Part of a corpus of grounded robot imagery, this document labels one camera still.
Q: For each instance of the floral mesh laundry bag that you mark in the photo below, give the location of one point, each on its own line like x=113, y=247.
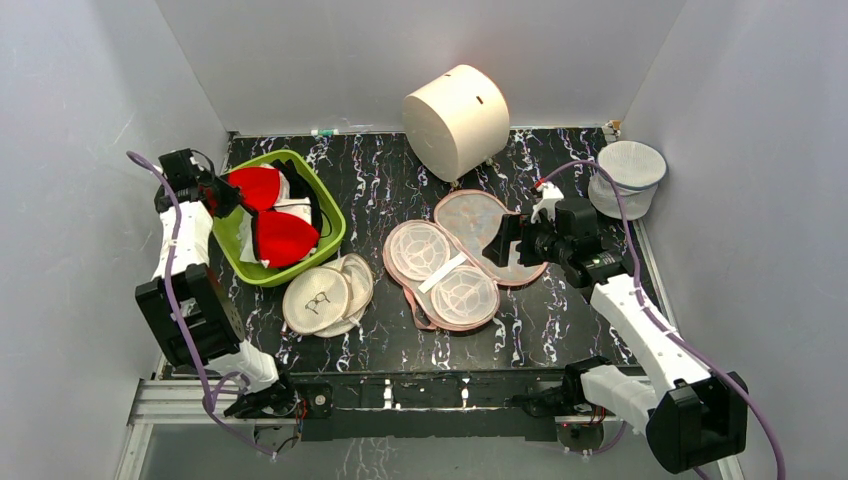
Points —
x=439, y=263

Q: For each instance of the cream cylindrical drum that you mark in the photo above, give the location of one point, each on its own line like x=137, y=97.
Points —
x=456, y=122

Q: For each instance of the white cylindrical mesh bag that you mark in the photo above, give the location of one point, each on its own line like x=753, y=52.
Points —
x=637, y=170

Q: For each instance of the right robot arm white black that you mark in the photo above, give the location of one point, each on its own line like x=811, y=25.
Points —
x=688, y=414

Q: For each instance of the aluminium base frame rail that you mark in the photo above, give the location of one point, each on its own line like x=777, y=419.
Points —
x=403, y=405

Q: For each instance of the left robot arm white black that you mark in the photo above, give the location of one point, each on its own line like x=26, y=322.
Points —
x=193, y=320

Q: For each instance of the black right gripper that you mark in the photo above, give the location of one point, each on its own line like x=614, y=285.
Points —
x=523, y=240

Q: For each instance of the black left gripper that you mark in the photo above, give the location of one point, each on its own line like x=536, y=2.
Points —
x=232, y=195

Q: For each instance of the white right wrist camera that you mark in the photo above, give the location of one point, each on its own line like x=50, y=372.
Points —
x=545, y=207

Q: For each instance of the black cloth in basin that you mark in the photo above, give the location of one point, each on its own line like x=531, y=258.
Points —
x=300, y=187

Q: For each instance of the red bra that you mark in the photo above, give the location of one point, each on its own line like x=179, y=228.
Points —
x=278, y=232

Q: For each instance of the green plastic basin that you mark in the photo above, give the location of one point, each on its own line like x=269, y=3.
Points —
x=268, y=240

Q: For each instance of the beige round mesh laundry bag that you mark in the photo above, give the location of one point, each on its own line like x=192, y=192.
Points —
x=329, y=300

